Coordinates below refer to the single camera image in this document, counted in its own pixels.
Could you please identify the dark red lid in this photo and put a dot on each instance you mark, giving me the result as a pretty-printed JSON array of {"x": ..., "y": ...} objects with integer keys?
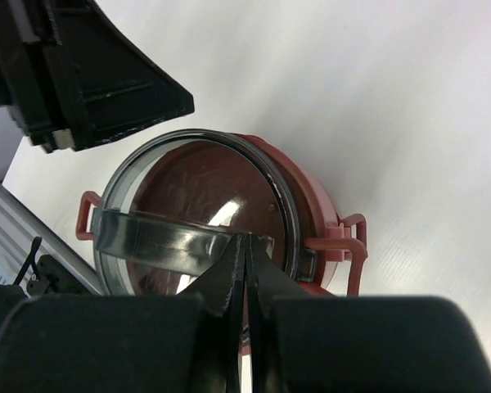
[{"x": 209, "y": 184}]

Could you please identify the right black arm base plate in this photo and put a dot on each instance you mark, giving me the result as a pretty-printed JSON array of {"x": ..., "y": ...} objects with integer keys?
[{"x": 47, "y": 276}]

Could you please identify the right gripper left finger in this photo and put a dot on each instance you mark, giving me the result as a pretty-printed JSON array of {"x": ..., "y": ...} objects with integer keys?
[{"x": 183, "y": 343}]

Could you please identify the grey transparent lid with handle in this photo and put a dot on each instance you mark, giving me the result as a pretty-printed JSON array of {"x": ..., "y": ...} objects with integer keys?
[{"x": 137, "y": 254}]

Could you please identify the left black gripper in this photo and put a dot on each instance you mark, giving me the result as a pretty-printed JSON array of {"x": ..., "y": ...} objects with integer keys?
[{"x": 87, "y": 86}]

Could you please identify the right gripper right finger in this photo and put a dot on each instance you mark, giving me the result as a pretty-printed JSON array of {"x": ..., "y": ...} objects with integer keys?
[{"x": 305, "y": 343}]

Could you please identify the aluminium front rail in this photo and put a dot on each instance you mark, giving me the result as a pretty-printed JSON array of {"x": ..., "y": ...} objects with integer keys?
[{"x": 18, "y": 227}]

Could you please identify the pink steel bowl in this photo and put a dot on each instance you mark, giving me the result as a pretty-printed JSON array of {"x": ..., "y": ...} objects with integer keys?
[{"x": 328, "y": 239}]

